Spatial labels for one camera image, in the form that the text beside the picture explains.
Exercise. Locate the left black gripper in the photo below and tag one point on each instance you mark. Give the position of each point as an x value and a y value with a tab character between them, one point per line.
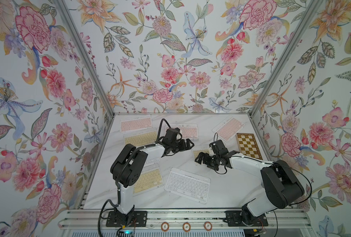
183	147

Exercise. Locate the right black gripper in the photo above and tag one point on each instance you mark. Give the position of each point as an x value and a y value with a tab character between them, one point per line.
205	161

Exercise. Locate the pink keyboard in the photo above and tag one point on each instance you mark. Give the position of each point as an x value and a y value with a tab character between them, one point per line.
228	128
136	124
187	130

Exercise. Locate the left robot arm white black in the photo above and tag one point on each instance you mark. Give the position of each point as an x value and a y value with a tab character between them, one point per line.
129	164

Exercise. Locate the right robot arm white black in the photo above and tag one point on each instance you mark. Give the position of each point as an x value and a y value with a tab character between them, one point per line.
280	186

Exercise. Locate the wooden chessboard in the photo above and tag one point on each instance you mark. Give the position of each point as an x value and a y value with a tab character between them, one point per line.
248	145

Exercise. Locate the white keyboard left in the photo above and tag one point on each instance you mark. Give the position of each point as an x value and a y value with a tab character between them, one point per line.
151	161

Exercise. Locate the white keyboard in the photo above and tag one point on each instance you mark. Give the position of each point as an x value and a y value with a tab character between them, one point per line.
151	161
188	185

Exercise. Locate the white keyboard front centre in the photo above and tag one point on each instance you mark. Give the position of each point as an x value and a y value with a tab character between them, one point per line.
188	185

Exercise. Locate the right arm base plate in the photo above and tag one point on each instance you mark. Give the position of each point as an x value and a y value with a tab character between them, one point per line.
235	218

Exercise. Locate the right orange ring marker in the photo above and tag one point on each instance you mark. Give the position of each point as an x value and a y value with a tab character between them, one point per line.
208	226

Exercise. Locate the orange ring marker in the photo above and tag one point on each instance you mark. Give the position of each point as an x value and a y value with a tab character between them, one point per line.
186	227
208	226
165	226

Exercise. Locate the middle orange ring marker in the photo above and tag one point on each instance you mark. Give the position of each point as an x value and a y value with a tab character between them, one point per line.
186	227

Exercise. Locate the left orange ring marker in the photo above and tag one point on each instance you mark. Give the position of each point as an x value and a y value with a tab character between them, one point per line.
165	226

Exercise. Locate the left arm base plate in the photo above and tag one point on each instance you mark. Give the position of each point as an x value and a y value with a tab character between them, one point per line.
134	218

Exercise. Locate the aluminium front rail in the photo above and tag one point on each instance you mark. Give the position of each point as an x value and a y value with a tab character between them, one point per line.
282	219

